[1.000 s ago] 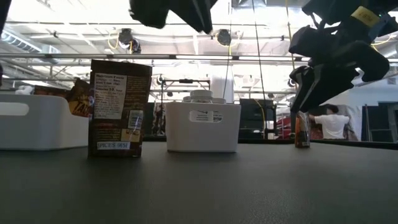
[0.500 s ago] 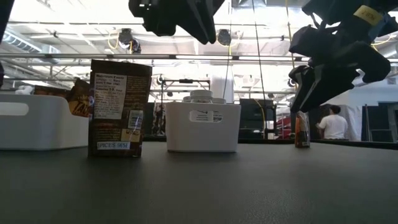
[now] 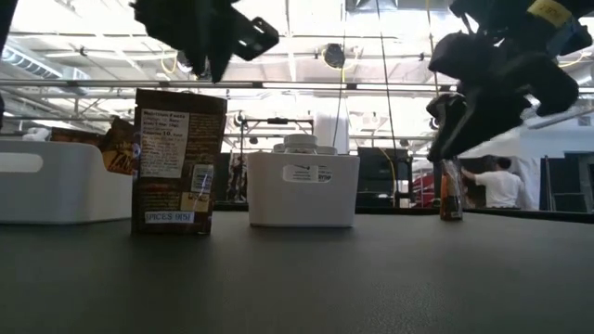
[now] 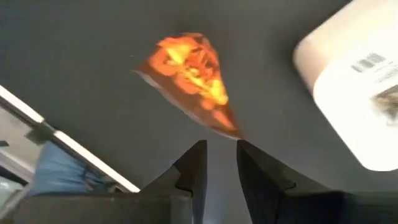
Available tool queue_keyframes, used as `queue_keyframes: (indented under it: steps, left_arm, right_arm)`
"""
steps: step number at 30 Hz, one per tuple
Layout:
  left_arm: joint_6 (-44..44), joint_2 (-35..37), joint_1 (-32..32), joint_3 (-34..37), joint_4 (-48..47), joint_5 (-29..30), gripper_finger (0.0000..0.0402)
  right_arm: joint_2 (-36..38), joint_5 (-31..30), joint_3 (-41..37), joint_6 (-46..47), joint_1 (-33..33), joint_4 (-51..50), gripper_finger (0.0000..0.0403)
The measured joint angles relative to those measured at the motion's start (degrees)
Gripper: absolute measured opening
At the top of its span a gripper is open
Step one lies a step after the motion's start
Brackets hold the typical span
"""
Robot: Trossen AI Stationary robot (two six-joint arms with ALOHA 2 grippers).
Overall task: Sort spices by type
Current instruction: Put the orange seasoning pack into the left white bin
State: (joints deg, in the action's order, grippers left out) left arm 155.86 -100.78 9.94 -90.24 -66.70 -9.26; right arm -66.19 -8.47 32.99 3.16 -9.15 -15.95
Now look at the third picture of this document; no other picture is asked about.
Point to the silver ventilation duct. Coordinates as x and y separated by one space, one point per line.
23 58

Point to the person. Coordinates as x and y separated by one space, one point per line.
499 188

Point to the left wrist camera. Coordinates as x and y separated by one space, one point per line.
257 39

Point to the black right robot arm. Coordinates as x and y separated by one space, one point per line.
501 18

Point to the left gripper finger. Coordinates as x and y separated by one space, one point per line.
220 60
199 58

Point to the black partition panel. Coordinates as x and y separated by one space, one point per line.
225 181
376 176

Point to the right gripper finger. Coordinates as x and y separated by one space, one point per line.
461 58
464 127

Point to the white round object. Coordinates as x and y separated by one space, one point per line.
36 134

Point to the long metal light rail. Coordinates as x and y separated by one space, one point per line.
301 85

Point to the yellow tag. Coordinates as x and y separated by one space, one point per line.
550 10

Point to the white plastic bin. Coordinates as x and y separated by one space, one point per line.
55 195
278 204

